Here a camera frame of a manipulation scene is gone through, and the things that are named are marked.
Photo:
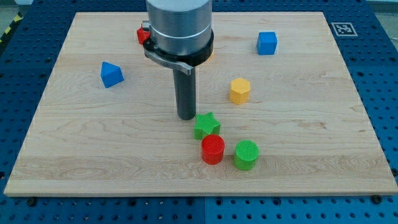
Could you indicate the blue cube block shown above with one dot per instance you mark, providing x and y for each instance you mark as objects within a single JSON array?
[{"x": 266, "y": 43}]

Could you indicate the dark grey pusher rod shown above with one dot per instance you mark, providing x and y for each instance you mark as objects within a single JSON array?
[{"x": 185, "y": 93}]

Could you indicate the red cylinder block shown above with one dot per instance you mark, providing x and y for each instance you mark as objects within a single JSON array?
[{"x": 212, "y": 149}]

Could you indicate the blue triangular prism block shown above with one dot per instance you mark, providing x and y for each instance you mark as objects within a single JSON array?
[{"x": 111, "y": 74}]

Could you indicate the red star block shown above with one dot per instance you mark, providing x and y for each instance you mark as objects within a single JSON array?
[{"x": 142, "y": 35}]

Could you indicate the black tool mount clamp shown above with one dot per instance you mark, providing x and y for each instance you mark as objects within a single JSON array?
[{"x": 179, "y": 45}]

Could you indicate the green cylinder block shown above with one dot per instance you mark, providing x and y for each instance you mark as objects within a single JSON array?
[{"x": 246, "y": 154}]

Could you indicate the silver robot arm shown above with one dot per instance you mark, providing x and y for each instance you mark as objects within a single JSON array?
[{"x": 178, "y": 10}]

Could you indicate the wooden board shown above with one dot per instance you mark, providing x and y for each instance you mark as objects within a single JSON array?
[{"x": 304, "y": 113}]

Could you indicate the green star block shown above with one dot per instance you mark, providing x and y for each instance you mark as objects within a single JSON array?
[{"x": 206, "y": 124}]

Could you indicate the yellow hexagon block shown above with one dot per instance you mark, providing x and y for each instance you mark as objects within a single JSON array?
[{"x": 239, "y": 91}]

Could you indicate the fiducial marker tag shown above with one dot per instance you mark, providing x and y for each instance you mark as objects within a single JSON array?
[{"x": 344, "y": 29}]

